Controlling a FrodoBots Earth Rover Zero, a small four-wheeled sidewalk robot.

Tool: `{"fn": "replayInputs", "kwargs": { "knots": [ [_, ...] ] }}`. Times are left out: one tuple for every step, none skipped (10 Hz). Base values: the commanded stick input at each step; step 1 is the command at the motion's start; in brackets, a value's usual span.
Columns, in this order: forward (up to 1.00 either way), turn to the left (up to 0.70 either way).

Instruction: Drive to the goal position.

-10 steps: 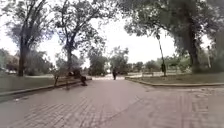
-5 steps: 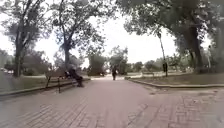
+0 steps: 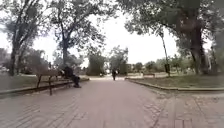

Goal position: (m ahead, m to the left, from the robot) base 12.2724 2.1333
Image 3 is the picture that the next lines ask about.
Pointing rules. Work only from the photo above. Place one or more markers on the person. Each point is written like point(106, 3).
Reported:
point(114, 74)
point(70, 75)

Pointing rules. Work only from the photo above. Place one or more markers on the red brick path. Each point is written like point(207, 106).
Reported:
point(106, 106)

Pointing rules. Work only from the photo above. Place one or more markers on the row of trees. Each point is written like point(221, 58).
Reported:
point(196, 40)
point(65, 40)

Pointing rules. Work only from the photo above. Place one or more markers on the pole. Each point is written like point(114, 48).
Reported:
point(164, 50)

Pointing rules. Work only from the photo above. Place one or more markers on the wooden bench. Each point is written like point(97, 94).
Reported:
point(46, 74)

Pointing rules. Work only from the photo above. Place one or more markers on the grass strip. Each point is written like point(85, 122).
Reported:
point(20, 81)
point(193, 80)

